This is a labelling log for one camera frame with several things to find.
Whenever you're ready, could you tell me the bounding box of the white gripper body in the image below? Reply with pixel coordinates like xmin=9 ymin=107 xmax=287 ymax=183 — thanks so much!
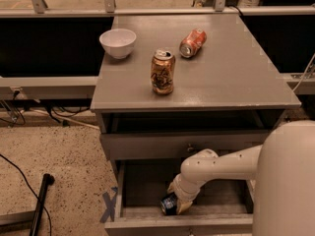
xmin=172 ymin=174 xmax=205 ymax=202

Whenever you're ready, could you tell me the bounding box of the blue pepsi can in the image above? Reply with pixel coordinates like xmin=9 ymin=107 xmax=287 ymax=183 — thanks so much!
xmin=160 ymin=193 xmax=177 ymax=215

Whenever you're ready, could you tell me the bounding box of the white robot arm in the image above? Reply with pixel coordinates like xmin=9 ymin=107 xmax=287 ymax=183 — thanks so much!
xmin=168 ymin=120 xmax=315 ymax=236

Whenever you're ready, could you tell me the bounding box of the grey open middle drawer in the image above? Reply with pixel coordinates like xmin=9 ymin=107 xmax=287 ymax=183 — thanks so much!
xmin=104 ymin=159 xmax=253 ymax=236

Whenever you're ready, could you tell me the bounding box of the grey top drawer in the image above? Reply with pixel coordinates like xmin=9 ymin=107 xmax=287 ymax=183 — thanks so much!
xmin=100 ymin=130 xmax=269 ymax=160

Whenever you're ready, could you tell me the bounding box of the grey drawer cabinet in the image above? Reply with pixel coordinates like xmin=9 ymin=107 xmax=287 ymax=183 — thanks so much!
xmin=92 ymin=15 xmax=300 ymax=236

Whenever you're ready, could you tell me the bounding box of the gold brown upright can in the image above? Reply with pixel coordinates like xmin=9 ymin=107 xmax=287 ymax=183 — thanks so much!
xmin=151 ymin=48 xmax=175 ymax=95

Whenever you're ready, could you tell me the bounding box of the orange soda can lying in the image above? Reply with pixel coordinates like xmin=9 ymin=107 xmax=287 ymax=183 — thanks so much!
xmin=179 ymin=29 xmax=207 ymax=58

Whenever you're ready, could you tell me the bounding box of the black metal stand leg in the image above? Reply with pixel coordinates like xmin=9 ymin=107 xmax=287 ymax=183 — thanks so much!
xmin=0 ymin=173 xmax=56 ymax=236

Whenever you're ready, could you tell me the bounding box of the white bowl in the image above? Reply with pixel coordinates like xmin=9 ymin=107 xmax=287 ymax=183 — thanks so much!
xmin=99 ymin=29 xmax=137 ymax=59

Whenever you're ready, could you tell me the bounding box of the grey metal railing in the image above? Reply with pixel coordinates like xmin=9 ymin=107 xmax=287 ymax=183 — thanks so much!
xmin=1 ymin=0 xmax=314 ymax=104

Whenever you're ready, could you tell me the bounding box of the black floor cable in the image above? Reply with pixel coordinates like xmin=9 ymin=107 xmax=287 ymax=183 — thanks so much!
xmin=0 ymin=152 xmax=53 ymax=236

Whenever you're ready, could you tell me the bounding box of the cable bundle under rail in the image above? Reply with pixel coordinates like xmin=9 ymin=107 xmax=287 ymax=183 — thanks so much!
xmin=0 ymin=88 xmax=99 ymax=130

